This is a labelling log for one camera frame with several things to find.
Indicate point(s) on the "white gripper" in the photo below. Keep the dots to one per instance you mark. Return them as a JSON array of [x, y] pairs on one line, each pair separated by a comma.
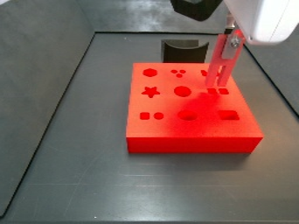
[[267, 22]]

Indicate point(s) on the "red double-square peg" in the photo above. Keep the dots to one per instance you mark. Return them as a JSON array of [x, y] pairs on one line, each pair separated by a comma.
[[222, 67]]

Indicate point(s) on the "black curved holder stand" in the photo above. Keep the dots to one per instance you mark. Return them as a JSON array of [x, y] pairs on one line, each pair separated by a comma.
[[183, 51]]

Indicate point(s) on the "red shape-sorter block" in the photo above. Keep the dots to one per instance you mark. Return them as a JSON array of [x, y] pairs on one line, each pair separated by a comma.
[[179, 116]]

